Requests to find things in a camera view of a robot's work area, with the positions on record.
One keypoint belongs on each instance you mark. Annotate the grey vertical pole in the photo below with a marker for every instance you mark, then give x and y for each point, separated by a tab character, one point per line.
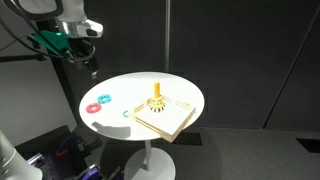
167	33

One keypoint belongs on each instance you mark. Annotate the blue clamp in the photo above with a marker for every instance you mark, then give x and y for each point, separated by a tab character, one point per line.
90	174
71	143

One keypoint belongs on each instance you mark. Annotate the black stand column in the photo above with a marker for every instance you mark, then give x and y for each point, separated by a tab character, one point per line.
63	86

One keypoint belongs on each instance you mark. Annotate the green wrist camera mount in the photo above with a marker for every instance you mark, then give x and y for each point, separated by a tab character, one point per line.
53	40

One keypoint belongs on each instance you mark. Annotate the orange rod with base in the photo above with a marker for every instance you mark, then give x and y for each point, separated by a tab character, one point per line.
156	89

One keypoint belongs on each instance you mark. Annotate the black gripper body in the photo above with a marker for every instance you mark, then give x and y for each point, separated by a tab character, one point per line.
81	46

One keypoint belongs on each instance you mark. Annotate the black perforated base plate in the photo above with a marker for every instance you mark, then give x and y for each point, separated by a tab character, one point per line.
46	166

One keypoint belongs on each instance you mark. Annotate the white table pedestal base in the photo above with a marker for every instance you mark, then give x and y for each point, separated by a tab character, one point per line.
148	166

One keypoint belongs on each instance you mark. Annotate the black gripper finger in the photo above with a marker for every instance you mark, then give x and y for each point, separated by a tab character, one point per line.
94	70
79	64

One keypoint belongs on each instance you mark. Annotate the wooden crate tray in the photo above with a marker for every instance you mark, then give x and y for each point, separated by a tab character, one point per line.
166	120

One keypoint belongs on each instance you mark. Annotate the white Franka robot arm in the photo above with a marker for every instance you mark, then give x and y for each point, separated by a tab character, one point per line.
71	27

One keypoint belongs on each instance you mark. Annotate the white cylindrical device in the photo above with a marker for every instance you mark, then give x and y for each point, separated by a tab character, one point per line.
13	163

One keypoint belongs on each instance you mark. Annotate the black horizontal bar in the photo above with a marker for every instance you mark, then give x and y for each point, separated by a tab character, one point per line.
20	58

